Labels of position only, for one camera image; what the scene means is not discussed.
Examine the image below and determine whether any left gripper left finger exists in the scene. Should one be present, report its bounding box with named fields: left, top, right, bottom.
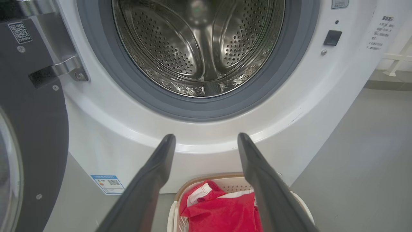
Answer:
left=97, top=134, right=176, bottom=232

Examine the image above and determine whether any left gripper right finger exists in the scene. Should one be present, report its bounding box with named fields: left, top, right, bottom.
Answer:
left=238, top=132, right=319, bottom=232

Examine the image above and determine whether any red mesh garment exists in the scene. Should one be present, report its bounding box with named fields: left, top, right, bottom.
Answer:
left=180, top=193, right=264, bottom=232

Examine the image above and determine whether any red garment with white trim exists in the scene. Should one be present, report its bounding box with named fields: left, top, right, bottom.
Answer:
left=179, top=180, right=255, bottom=208

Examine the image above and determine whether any dark grey washer door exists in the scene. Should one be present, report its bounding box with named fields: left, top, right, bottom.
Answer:
left=0, top=0, right=70, bottom=232

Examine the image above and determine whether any cream perforated laundry basket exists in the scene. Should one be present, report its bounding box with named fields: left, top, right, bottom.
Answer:
left=167, top=172, right=315, bottom=232

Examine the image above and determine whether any white front-load washing machine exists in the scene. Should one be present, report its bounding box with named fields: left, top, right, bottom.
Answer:
left=32, top=0, right=412, bottom=194

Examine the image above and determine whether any grey rubber door gasket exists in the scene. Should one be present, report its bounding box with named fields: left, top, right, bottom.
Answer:
left=76, top=0, right=321, bottom=122

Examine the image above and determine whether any chrome door hinge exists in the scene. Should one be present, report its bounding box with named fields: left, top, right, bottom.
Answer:
left=28, top=55, right=89, bottom=88

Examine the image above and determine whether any black door latch socket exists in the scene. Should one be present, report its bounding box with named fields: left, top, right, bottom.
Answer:
left=323, top=30, right=342, bottom=46

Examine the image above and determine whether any blue energy label sticker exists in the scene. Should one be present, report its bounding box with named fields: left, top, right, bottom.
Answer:
left=90, top=175, right=125, bottom=195

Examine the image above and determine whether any perforated steel washer drum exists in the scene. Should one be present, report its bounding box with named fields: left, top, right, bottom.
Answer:
left=112, top=0, right=286, bottom=98

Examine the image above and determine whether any white metal railing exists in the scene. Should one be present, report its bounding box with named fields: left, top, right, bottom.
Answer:
left=377, top=32, right=412, bottom=77

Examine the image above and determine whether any printed text notice sticker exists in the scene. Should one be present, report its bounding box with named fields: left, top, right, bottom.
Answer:
left=366, top=15, right=395, bottom=51

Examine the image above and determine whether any white QR code sticker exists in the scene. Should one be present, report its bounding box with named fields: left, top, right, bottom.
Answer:
left=8, top=21, right=33, bottom=44

